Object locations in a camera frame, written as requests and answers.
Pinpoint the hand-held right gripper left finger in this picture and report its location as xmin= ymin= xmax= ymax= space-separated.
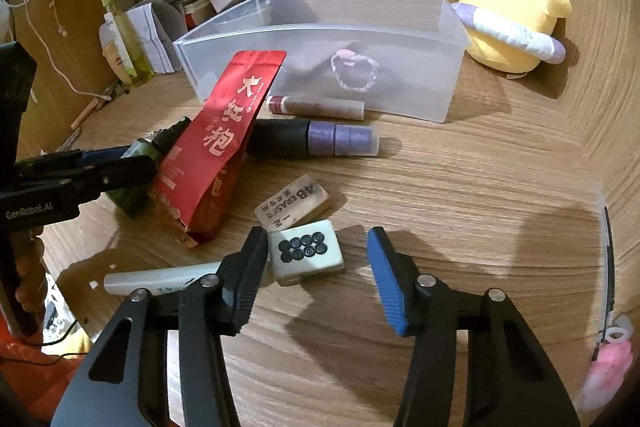
xmin=50 ymin=226 xmax=271 ymax=427

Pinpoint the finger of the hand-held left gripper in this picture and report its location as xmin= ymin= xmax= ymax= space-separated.
xmin=16 ymin=155 xmax=157 ymax=208
xmin=42 ymin=146 xmax=136 ymax=168

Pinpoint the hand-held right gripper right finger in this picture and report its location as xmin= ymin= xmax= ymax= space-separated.
xmin=366 ymin=227 xmax=581 ymax=427

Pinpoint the dark green bottle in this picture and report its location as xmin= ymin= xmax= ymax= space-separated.
xmin=107 ymin=117 xmax=193 ymax=220

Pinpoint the white mahjong tile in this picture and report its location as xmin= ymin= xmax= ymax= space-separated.
xmin=267 ymin=218 xmax=346 ymax=286

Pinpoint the red tea packet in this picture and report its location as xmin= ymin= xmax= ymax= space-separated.
xmin=148 ymin=50 xmax=288 ymax=250

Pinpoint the black marker purple cap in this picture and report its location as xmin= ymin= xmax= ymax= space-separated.
xmin=245 ymin=118 xmax=380 ymax=160

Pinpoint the clear plastic storage box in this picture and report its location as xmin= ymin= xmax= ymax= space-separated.
xmin=172 ymin=0 xmax=472 ymax=124

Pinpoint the person's left hand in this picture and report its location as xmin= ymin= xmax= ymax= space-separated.
xmin=15 ymin=234 xmax=47 ymax=325

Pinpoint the wooden stick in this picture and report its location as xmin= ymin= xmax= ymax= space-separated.
xmin=70 ymin=98 xmax=101 ymax=131

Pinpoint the white tube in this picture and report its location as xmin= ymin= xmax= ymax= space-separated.
xmin=103 ymin=261 xmax=223 ymax=298

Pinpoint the white eraser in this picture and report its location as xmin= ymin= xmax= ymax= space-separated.
xmin=254 ymin=174 xmax=332 ymax=228

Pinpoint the green spray bottle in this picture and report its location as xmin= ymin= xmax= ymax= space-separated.
xmin=98 ymin=0 xmax=156 ymax=86

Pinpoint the stack of white papers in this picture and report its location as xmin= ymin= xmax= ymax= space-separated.
xmin=125 ymin=2 xmax=188 ymax=75

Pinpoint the brown lipstick tube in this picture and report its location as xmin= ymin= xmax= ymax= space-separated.
xmin=266 ymin=93 xmax=366 ymax=120

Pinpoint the thin black rod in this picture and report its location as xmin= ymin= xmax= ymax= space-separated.
xmin=592 ymin=206 xmax=617 ymax=360

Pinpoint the pink fluffy pompom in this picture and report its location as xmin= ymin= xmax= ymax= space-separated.
xmin=580 ymin=339 xmax=633 ymax=413

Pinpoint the white cable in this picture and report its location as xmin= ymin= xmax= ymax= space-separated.
xmin=0 ymin=0 xmax=108 ymax=100

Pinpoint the white plastic ring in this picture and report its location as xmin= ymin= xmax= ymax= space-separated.
xmin=602 ymin=314 xmax=633 ymax=344

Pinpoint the pink white hair tie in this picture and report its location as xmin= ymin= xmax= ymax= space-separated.
xmin=330 ymin=49 xmax=381 ymax=95

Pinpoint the white purple plush ring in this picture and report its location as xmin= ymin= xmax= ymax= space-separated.
xmin=451 ymin=2 xmax=567 ymax=66

